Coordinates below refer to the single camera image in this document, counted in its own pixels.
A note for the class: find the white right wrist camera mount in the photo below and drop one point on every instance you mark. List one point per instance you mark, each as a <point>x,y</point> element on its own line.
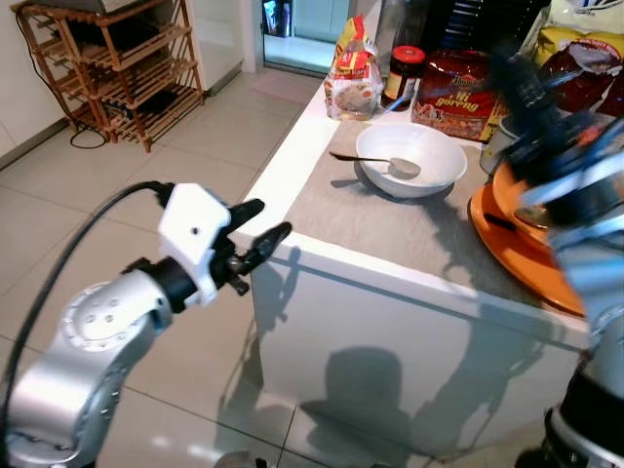
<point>600,156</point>

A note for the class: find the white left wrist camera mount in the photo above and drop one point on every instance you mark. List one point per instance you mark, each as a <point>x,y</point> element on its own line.
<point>190,229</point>

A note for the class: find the white ceramic bowl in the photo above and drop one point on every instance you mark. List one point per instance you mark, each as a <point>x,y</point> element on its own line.
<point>429,146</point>

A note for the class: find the white plastic bag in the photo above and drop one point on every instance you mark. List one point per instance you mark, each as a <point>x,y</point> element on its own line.
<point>590,12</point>

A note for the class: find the grey placemat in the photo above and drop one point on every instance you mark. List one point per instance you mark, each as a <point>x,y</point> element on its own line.
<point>390,234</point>

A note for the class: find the red noodle multipack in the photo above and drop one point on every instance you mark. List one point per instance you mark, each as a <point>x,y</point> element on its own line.
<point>453,93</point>

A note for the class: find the orange plate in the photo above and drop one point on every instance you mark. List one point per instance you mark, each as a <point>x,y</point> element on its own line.
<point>507,258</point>

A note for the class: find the silver metal spoon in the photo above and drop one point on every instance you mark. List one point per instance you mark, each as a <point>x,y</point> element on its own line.
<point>400,168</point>

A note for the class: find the grey robot left foot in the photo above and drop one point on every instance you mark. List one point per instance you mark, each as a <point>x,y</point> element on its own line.
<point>234,460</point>

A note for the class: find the wooden slatted shelf rack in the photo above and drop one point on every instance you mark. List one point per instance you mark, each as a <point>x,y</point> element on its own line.
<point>117,51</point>

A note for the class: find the grey metal container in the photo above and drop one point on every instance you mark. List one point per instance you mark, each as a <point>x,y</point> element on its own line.
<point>400,24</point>

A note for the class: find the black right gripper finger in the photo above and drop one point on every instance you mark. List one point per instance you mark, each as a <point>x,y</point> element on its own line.
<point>522,93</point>

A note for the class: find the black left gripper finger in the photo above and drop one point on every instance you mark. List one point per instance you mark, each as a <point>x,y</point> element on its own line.
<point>268,246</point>
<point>246,213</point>

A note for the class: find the white kitchen island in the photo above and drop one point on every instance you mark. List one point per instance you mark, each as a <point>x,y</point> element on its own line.
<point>390,322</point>

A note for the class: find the yellow and red snack bag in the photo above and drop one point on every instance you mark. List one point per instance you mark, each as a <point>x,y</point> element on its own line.
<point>585,78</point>

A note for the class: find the grey mug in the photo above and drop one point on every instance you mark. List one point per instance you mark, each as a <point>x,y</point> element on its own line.
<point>495,151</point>

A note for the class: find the black slatted rack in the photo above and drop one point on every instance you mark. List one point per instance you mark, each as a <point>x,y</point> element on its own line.
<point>483,24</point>

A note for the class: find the dark jar with red lid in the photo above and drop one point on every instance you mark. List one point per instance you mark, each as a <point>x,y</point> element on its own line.
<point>405,78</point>

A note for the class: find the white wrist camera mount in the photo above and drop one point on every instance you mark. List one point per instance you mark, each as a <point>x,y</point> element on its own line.
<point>190,229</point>
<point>600,156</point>

